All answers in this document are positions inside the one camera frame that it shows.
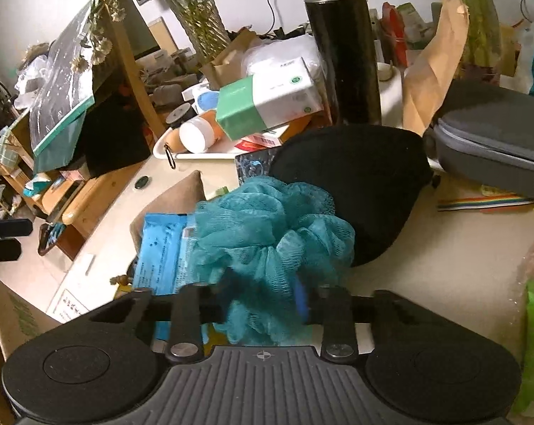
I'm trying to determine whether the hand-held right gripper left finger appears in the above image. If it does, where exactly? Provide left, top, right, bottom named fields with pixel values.
left=90, top=284, right=226, bottom=362

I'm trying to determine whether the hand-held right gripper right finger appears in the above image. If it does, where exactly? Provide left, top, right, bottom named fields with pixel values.
left=295, top=273, right=432, bottom=363

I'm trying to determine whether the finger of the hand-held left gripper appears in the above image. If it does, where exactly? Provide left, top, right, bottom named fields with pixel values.
left=0, top=239, right=22, bottom=262
left=0, top=219, right=33, bottom=238

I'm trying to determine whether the cardboard box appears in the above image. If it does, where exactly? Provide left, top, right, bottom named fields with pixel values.
left=0, top=269, right=75, bottom=360

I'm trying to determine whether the blue wet wipes packet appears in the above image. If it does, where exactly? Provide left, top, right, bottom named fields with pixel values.
left=131, top=213, right=202, bottom=341

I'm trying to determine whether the teal mesh bath loofah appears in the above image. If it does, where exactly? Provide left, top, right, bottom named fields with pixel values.
left=188, top=176, right=356, bottom=347

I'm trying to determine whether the black neck pillow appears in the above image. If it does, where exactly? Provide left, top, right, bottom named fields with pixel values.
left=269, top=125, right=433, bottom=269

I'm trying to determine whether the white card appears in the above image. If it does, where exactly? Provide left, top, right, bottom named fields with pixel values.
left=65, top=252, right=97, bottom=276

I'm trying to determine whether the brown cloth pouch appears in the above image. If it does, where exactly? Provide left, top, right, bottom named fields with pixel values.
left=130, top=170, right=208, bottom=249

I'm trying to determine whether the black cloth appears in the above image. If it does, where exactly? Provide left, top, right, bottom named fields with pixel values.
left=78, top=92, right=152, bottom=179

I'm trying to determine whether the small dark printed box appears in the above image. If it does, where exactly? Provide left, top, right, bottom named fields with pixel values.
left=234, top=149, right=280, bottom=189

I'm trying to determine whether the clear plastic sheet teal edge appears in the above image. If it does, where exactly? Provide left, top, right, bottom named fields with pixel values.
left=30, top=4, right=100, bottom=157

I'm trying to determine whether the metal carabiner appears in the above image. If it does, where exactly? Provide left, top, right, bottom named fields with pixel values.
left=163, top=143, right=180, bottom=170

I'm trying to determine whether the red flat box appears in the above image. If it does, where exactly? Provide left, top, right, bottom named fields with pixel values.
left=232, top=125, right=291, bottom=153

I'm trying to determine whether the white plastic tray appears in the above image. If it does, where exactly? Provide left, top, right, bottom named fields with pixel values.
left=152, top=114, right=295, bottom=161

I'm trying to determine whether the white-capped orange bottle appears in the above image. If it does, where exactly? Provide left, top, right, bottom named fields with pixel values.
left=179, top=110, right=226, bottom=154

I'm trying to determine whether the wooden chair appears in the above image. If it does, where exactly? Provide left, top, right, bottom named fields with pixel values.
left=0, top=0, right=167, bottom=258

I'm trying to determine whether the green and white tissue box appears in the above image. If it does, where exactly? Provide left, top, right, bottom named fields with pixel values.
left=216, top=59, right=325, bottom=141

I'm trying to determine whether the white plastic bag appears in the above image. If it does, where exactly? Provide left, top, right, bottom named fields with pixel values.
left=241, top=34, right=323, bottom=81

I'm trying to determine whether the black thermos bottle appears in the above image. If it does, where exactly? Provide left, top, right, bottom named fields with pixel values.
left=292, top=0, right=384, bottom=127

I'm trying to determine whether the grey hard case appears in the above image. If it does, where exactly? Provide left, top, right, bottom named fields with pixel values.
left=432, top=79, right=534, bottom=198

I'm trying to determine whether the brown paper bag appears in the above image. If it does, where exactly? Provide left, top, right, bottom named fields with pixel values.
left=402, top=0, right=472, bottom=136

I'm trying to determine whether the glass vase with bamboo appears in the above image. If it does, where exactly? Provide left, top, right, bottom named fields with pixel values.
left=448, top=0, right=503, bottom=81
left=155, top=0, right=231, bottom=68

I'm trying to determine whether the rainbow ribbon cable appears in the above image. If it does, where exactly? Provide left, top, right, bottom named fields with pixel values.
left=437, top=192, right=534, bottom=212

